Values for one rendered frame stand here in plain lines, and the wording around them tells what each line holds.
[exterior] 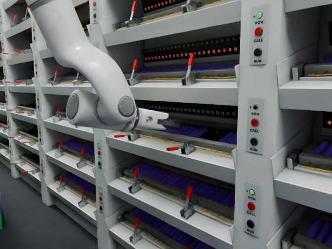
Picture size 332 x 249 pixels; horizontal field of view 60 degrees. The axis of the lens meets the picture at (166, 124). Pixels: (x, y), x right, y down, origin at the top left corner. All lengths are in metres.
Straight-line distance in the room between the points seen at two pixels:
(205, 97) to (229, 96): 0.08
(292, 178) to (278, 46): 0.27
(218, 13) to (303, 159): 0.39
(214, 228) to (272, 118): 0.36
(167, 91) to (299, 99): 0.39
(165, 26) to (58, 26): 0.33
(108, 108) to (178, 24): 0.34
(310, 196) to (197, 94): 0.36
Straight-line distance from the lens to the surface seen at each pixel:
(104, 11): 1.18
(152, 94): 0.91
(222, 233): 0.83
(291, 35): 0.69
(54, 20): 0.69
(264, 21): 0.67
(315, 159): 0.69
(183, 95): 0.81
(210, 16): 0.77
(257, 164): 0.68
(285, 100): 0.64
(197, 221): 0.87
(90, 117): 0.67
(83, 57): 0.65
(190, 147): 0.83
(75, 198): 1.60
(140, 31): 0.97
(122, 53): 1.20
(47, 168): 1.85
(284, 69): 0.65
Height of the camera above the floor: 0.72
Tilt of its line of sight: 8 degrees down
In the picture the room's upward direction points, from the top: straight up
